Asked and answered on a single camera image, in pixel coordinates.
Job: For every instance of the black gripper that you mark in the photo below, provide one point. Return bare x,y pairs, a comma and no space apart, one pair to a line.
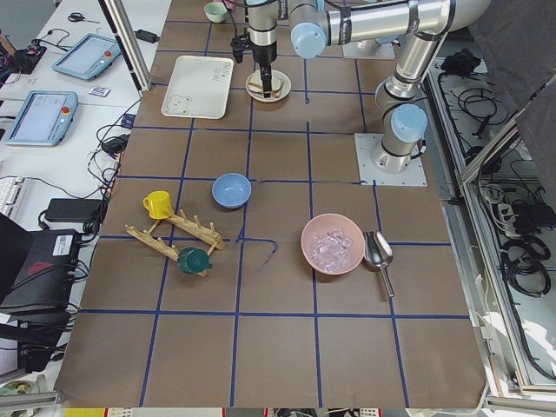
265,54

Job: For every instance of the brown bread slice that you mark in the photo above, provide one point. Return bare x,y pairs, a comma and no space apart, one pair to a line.
255,86

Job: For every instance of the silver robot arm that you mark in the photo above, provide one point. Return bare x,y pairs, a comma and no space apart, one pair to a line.
404,122
314,25

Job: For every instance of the white bear tray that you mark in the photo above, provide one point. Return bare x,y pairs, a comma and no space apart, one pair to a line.
198,87

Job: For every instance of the pink cup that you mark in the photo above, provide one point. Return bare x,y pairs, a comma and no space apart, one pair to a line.
229,5

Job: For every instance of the green bowl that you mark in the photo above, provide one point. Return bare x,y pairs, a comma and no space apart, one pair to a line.
216,12

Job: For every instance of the blue bowl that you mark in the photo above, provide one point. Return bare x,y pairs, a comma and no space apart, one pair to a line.
231,190

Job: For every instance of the yellow cup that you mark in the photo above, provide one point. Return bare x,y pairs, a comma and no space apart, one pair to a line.
158,204

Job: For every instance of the blue teach pendant far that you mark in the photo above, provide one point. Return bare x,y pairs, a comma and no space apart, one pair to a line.
88,58

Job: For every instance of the blue teach pendant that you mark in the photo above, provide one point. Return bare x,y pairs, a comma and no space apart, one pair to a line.
88,58
44,118

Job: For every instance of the pink bowl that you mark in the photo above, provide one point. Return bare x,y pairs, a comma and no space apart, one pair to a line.
321,224

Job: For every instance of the clear ice cubes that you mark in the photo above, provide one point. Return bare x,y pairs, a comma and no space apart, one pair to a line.
331,250

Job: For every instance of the black scissors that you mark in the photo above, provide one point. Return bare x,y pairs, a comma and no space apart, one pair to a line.
76,17

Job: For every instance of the dark green cup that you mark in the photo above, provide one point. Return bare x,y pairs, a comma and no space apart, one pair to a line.
192,260

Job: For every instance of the metal scoop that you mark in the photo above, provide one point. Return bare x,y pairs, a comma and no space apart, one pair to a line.
378,255

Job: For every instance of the blue teach pendant near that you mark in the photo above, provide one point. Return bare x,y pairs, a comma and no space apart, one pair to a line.
44,118

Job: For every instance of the black power adapter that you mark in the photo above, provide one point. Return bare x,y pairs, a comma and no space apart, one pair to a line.
84,211

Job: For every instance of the white power strip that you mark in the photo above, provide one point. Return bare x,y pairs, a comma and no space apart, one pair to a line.
507,219

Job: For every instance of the black computer box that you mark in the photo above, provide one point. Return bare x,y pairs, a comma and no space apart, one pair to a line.
45,280

